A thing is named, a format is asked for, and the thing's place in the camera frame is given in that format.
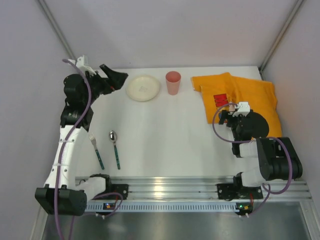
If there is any cream round plate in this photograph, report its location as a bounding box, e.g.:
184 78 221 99
126 74 161 102

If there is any orange cartoon placemat cloth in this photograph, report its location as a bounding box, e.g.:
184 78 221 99
191 72 282 137

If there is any pink plastic cup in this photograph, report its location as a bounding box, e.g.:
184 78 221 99
165 71 181 96

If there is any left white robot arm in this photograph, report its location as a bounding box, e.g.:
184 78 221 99
34 64 129 216

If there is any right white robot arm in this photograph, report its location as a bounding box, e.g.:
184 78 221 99
217 110 303 201

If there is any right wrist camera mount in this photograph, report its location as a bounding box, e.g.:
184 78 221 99
228 101 251 117

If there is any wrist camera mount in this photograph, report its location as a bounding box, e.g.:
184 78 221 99
228 101 251 117
73 55 96 75

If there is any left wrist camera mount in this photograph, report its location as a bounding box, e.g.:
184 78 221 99
73 55 96 75

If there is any spoon with teal handle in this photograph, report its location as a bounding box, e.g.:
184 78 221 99
109 130 121 170

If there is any fork with teal handle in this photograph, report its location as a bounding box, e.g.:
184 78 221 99
89 134 105 170

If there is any aluminium mounting rail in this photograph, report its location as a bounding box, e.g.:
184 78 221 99
110 176 312 202

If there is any white slotted cable duct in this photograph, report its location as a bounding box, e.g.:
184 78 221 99
85 201 251 213

